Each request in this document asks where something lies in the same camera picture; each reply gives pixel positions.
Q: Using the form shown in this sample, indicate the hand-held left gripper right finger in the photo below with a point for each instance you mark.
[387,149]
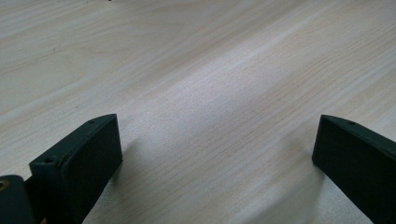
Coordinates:
[358,165]

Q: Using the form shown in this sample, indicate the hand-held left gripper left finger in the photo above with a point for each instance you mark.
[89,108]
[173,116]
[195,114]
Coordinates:
[87,165]

